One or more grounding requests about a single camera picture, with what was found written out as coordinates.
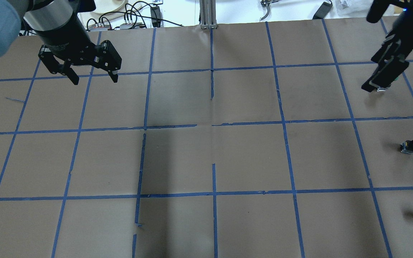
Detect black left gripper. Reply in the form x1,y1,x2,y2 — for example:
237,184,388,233
37,21,122,85

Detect white plate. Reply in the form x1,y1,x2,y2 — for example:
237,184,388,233
92,0,128,15

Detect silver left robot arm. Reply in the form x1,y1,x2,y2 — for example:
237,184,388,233
0,0,122,85

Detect black power adapter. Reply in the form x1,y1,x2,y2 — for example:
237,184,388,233
312,0,333,20

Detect clear plastic bag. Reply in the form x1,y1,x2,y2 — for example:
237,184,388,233
334,0,373,16

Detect black power strip cables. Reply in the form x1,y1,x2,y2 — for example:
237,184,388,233
85,0,184,31

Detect aluminium frame post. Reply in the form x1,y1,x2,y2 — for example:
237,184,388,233
199,0,218,29

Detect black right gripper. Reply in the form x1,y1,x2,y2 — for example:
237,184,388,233
361,0,413,92

